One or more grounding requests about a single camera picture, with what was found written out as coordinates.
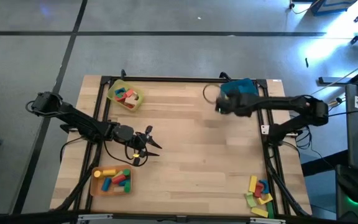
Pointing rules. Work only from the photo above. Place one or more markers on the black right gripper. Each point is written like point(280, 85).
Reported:
point(235, 104)

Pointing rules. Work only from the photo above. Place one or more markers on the white metal bracket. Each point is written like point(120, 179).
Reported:
point(265, 129)

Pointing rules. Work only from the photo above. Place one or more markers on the translucent orange tray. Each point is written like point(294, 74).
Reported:
point(96, 189)

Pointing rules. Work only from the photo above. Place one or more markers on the yellow cylinder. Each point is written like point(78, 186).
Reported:
point(97, 174)
point(109, 172)

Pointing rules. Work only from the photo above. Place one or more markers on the red cylinder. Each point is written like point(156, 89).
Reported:
point(119, 179)

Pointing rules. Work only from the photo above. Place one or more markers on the pale green block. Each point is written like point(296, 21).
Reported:
point(250, 200)

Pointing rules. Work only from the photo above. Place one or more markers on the blue box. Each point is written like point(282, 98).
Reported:
point(331, 6)

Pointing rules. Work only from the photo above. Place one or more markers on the black floor stand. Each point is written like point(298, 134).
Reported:
point(334, 81)

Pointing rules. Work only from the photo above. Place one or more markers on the yellow block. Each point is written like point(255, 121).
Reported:
point(253, 183)
point(259, 212)
point(265, 199)

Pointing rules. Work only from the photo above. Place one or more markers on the small black floor object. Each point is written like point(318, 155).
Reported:
point(306, 62)

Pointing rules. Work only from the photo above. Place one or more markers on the black table bracket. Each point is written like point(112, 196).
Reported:
point(225, 75)
point(123, 74)

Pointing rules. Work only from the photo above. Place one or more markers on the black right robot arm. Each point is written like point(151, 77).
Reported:
point(291, 102)

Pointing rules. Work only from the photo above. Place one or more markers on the blue bin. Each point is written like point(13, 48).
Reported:
point(244, 85)

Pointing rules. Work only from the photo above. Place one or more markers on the tan wooden block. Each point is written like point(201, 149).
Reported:
point(131, 100)

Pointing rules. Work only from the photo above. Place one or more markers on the short blue cylinder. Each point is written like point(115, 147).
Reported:
point(123, 183)

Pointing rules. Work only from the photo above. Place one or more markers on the tan cylinder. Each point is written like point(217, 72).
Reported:
point(118, 188)

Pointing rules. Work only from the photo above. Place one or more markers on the silver rail bracket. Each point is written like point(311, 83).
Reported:
point(95, 216)
point(267, 221)

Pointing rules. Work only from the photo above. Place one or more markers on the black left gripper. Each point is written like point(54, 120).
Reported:
point(137, 141)

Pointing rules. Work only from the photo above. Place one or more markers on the dark blue block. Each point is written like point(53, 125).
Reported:
point(120, 91)

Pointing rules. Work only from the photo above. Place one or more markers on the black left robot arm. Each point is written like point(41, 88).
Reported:
point(82, 123)

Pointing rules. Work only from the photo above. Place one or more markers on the translucent yellow bin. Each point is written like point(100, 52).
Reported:
point(113, 87)

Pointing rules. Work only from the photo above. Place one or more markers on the large red block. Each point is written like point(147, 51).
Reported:
point(129, 92)

